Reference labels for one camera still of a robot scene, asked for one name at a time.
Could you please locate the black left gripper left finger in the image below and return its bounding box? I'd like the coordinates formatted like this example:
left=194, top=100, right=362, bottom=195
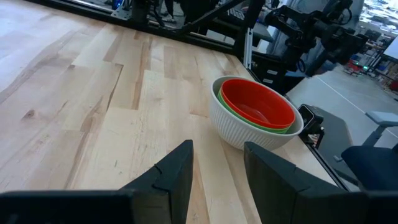
left=119, top=139, right=195, bottom=224

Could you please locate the green plastic bowl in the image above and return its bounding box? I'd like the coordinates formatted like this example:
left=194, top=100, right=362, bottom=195
left=217, top=88, right=294, bottom=136

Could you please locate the red plastic bowl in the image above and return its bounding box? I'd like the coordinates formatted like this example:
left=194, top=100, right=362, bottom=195
left=220, top=78, right=297, bottom=131

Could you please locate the white ribbed bowl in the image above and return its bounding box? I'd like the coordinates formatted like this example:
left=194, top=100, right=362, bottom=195
left=210, top=75, right=305, bottom=152

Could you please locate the black office chair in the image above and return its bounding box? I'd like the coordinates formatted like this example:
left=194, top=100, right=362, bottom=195
left=333, top=111, right=398, bottom=192

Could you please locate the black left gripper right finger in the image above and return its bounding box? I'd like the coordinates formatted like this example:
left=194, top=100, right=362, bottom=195
left=243, top=141, right=368, bottom=224

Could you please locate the black diagonal frame strut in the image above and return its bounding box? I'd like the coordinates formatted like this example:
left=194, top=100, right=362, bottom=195
left=176, top=0, right=247, bottom=35

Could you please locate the silver aluminium frame post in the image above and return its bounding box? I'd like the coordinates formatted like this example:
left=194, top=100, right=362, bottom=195
left=243, top=27, right=254, bottom=70

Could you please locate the black table edge rail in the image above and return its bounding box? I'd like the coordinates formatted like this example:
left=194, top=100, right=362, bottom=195
left=26, top=0, right=251, bottom=57

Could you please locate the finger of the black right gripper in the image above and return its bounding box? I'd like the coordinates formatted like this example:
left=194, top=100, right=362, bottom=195
left=264, top=5, right=308, bottom=37

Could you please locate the black table-level camera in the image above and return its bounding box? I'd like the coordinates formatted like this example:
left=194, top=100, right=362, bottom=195
left=297, top=103, right=326, bottom=150

